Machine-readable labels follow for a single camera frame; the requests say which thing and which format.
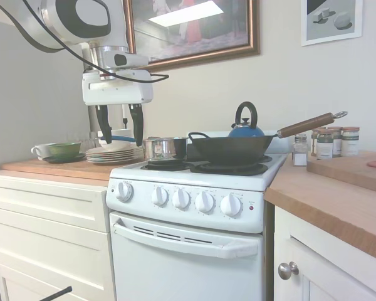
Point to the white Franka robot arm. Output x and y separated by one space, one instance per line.
59 19

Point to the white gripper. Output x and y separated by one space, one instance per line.
119 89

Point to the white door cabinet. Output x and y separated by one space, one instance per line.
332 282

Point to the spice jar white contents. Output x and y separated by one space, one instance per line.
351 142

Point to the white electric stove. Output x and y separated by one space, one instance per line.
188 178

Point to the white drawer cabinet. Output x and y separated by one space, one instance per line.
50 235

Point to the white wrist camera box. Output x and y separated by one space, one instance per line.
125 58

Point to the large white oven knob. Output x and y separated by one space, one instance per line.
124 191

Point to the white burner knob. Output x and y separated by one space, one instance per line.
205 202
181 199
231 205
159 196

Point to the white cup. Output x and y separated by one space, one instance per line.
42 150

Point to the dark saucer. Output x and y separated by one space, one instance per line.
65 159

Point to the cream dinner plate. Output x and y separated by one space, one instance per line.
112 158
112 153
112 150
112 162

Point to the wooden cutting board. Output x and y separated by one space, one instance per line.
347 172

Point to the spice jar green label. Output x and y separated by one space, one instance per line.
324 147

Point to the black coil burner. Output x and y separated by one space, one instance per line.
228 170
163 165
266 159

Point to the clear drinking glass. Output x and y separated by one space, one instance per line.
92 139

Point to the white oven door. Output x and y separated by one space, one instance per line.
175 276

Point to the silver cabinet knob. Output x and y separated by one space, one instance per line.
287 270

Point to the black rod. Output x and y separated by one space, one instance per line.
56 293

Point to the small glass shaker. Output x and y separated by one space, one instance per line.
300 139
300 156

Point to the spice jar copper lid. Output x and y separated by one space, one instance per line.
336 139
314 142

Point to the white bowl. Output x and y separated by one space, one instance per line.
122 132
122 145

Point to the grey shapes poster black corner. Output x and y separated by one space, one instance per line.
332 22

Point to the green bowl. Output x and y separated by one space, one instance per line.
65 149

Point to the gold framed painting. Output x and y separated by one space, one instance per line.
191 31

